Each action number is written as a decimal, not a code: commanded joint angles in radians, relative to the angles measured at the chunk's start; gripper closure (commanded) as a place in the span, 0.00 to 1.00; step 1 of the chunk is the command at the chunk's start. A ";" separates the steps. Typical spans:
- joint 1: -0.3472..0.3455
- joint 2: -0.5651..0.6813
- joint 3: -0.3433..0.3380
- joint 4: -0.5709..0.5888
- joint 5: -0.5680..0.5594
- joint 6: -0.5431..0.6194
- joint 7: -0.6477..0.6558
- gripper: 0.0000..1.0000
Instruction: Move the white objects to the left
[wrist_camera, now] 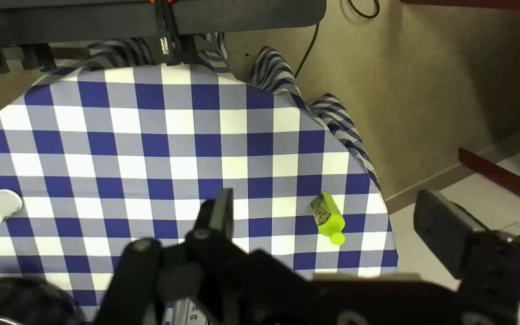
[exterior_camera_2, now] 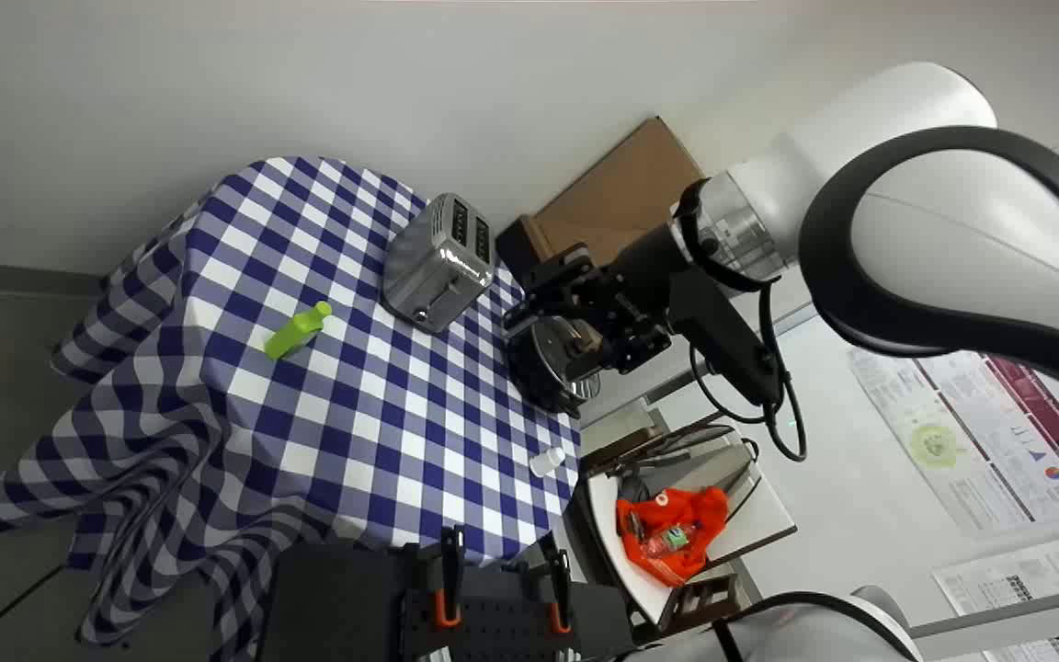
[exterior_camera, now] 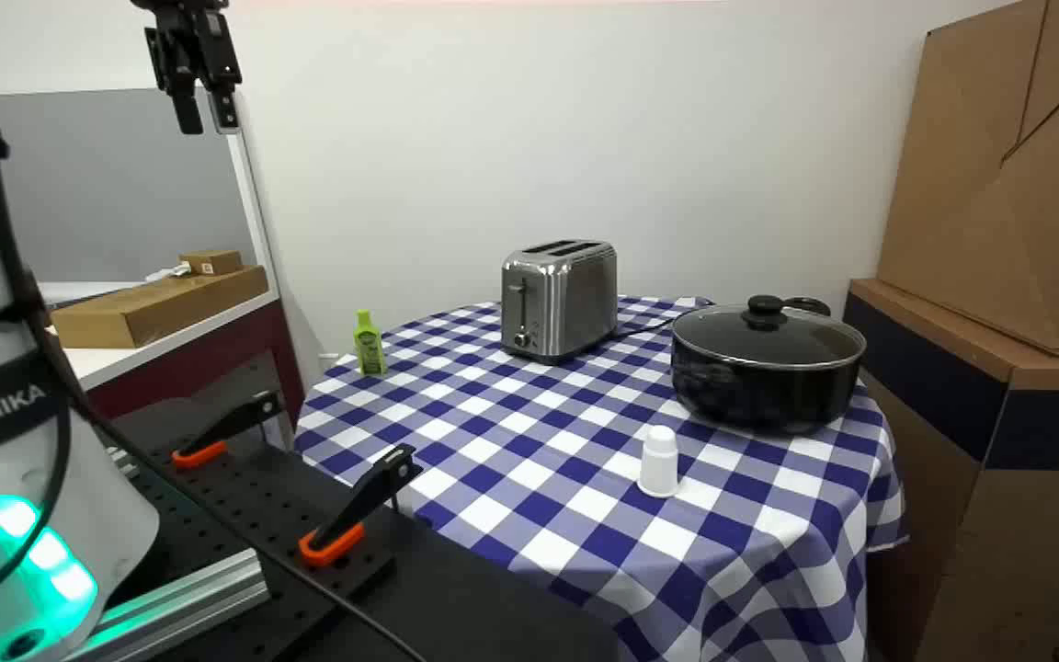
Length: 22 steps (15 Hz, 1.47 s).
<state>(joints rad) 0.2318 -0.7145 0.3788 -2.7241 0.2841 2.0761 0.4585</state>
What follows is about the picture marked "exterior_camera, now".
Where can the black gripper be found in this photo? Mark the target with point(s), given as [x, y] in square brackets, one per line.
[193, 43]

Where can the white plastic cup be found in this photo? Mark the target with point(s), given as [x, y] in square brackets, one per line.
[660, 465]

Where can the grey partition panel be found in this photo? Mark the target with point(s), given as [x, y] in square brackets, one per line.
[113, 185]

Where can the small wooden block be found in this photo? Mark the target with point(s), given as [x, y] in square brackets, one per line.
[211, 261]

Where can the wooden tray box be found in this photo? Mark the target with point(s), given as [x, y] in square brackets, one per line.
[155, 308]

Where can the red-brown desk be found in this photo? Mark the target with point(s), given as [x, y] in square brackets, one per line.
[185, 354]

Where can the green olive oil bottle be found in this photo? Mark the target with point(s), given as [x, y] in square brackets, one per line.
[368, 347]

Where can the black orange spring clamp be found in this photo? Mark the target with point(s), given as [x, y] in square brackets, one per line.
[362, 503]
[229, 427]

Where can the silver two-slot toaster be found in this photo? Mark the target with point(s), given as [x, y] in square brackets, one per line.
[556, 299]

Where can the blue white checkered tablecloth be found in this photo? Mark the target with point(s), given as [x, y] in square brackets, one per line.
[552, 492]

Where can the black perforated breadboard table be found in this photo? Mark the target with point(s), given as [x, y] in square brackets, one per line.
[433, 611]

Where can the black glass pot lid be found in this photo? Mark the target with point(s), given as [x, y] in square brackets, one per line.
[768, 328]

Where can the black cooking pot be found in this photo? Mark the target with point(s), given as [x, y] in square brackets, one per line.
[768, 390]

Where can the large leaning cardboard sheet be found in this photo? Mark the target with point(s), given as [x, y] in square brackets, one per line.
[1019, 185]

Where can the cardboard box with blue band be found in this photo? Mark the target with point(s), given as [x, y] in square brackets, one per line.
[1009, 492]

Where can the aluminium extrusion rail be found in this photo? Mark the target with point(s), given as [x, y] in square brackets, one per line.
[185, 600]

